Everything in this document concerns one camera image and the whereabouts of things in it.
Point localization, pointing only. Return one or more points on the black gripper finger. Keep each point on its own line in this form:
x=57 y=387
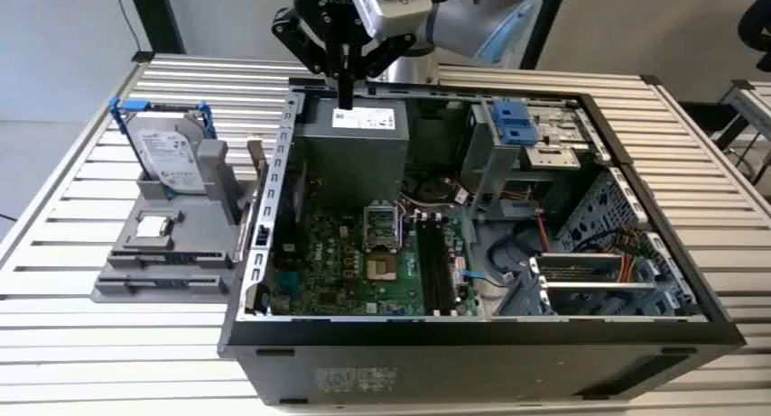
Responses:
x=351 y=93
x=340 y=93

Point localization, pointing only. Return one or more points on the RAM stick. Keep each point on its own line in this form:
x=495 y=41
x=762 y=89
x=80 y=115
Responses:
x=163 y=280

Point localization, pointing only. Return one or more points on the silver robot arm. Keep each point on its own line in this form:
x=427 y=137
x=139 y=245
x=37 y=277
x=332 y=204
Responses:
x=457 y=28

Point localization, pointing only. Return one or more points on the black RAM slot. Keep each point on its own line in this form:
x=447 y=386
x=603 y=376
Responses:
x=448 y=262
x=425 y=262
x=432 y=262
x=440 y=262

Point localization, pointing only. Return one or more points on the grey power supply unit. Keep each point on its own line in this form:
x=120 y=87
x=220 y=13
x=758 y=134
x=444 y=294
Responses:
x=355 y=163

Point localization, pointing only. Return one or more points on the hard disk in blue carrier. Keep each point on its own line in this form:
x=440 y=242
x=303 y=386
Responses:
x=165 y=154

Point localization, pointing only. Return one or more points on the CPU socket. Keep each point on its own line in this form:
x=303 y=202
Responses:
x=381 y=267

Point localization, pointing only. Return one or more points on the grey parts rack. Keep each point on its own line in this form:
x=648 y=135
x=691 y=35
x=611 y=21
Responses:
x=199 y=237

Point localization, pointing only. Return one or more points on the green motherboard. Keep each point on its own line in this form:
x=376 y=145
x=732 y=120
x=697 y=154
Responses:
x=337 y=280

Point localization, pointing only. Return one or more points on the silver CPU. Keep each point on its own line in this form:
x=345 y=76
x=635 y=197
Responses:
x=151 y=228

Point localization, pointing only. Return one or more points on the metal disk bay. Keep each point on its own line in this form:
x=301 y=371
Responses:
x=577 y=260

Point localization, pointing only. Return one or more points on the black open PC case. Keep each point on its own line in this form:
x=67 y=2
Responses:
x=421 y=366

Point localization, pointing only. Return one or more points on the metal slat side table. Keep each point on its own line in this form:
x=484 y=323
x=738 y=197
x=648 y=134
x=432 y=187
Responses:
x=752 y=102

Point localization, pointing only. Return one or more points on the black office chair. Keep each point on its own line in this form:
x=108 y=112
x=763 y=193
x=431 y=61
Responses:
x=750 y=28

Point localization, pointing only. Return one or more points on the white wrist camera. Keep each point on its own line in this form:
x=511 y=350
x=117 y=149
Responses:
x=397 y=14

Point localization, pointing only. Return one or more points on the blue plastic drive bracket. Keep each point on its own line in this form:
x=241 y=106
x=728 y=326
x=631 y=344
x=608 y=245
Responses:
x=512 y=122

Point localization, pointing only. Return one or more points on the black post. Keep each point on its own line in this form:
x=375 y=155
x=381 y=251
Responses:
x=543 y=28
x=160 y=19

